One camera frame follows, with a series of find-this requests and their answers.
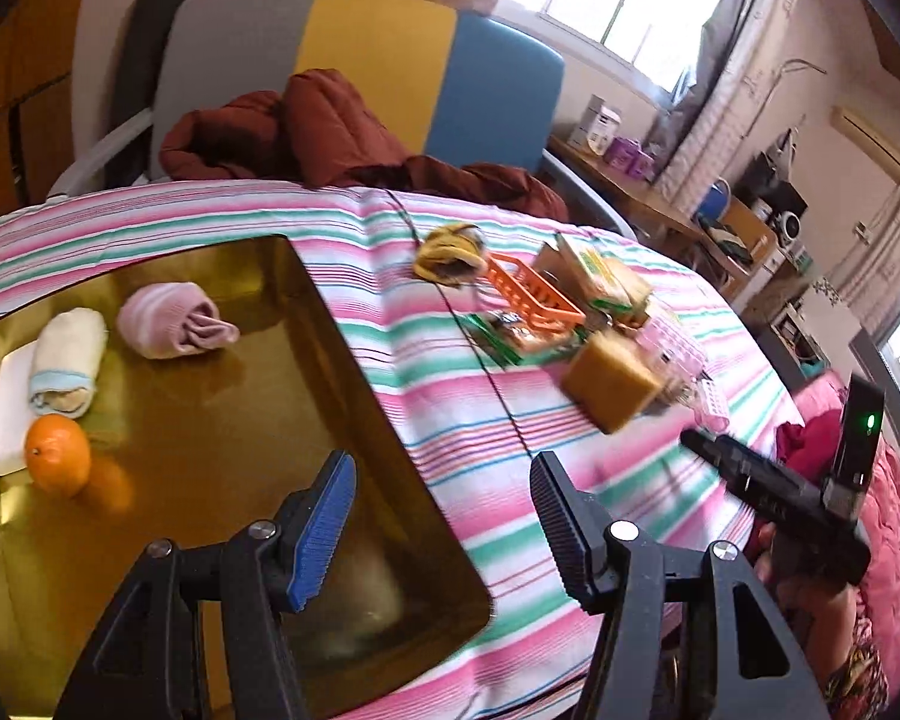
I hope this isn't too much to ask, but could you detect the wooden side desk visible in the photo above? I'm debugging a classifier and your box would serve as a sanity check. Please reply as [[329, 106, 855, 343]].
[[547, 135, 777, 293]]

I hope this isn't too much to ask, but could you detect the green-edged cracker packet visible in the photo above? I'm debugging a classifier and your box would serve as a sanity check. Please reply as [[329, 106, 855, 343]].
[[465, 311, 593, 368]]

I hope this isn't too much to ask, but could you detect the white soap bar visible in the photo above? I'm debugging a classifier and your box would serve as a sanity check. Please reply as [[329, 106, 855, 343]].
[[0, 341, 42, 476]]

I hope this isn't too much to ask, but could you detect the black cable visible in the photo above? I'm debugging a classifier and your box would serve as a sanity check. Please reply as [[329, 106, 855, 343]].
[[385, 190, 541, 462]]

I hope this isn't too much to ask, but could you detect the brown cardboard box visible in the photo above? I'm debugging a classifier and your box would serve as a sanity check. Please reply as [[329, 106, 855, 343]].
[[532, 244, 572, 280]]

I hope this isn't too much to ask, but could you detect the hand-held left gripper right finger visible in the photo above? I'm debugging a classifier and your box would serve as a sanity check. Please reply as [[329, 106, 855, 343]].
[[529, 451, 833, 720]]

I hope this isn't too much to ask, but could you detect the white towel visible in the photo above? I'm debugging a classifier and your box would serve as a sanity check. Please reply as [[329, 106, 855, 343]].
[[28, 307, 110, 419]]

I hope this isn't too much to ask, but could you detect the red cloth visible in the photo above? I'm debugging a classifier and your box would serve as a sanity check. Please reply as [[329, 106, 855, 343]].
[[776, 412, 850, 482]]

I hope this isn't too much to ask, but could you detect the grey white curtain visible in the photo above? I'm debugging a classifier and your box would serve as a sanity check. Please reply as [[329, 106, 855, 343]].
[[645, 0, 803, 188]]

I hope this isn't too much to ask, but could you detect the grey yellow blue chair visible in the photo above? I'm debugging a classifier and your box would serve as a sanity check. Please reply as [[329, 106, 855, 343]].
[[45, 0, 638, 241]]

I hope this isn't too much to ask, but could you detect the golden tin tray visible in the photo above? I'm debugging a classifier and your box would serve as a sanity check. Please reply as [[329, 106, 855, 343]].
[[0, 235, 494, 717]]

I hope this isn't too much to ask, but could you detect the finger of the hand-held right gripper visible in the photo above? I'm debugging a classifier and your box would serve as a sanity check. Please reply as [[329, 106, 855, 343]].
[[681, 429, 751, 482]]

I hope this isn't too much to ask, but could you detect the white carton box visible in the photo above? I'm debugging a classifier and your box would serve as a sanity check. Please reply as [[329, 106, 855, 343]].
[[570, 95, 623, 155]]

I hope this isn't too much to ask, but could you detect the person's right forearm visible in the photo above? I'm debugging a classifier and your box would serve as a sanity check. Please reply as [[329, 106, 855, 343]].
[[821, 600, 892, 720]]

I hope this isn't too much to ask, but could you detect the yellow glove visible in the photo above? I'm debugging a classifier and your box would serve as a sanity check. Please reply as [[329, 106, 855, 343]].
[[412, 223, 488, 290]]

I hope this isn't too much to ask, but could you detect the wall air conditioner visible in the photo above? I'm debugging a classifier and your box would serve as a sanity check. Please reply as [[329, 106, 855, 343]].
[[831, 105, 900, 185]]

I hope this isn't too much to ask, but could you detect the striped tablecloth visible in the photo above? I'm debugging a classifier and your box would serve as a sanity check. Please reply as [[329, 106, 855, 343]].
[[0, 180, 803, 720]]

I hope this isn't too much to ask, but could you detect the green white biscuit packet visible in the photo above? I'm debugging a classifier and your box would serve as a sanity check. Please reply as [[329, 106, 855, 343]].
[[555, 232, 653, 314]]

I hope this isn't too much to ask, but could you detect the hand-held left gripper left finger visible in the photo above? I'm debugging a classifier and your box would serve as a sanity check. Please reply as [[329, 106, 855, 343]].
[[52, 450, 357, 720]]

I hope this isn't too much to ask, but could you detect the dark red jacket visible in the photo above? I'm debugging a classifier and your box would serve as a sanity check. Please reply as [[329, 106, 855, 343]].
[[157, 69, 571, 222]]

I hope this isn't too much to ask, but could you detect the wooden wardrobe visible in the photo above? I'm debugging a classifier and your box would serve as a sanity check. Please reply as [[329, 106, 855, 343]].
[[0, 0, 98, 211]]

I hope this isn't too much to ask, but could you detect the brown sponge block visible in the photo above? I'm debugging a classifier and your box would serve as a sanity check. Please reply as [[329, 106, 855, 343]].
[[561, 331, 665, 434]]

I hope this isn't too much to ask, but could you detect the orange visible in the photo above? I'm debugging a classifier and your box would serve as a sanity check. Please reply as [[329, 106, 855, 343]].
[[25, 415, 92, 497]]

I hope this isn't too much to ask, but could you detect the person's right hand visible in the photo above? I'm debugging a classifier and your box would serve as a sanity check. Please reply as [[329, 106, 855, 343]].
[[750, 521, 852, 661]]

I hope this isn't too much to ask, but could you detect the pink towel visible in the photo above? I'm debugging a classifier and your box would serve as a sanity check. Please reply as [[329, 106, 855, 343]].
[[116, 281, 241, 361]]

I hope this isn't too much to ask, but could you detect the orange plastic basket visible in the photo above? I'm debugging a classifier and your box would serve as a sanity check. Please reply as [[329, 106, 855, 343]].
[[482, 255, 587, 331]]

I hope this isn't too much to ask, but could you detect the blue bag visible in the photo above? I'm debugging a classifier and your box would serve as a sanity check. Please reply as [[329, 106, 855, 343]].
[[697, 178, 732, 222]]

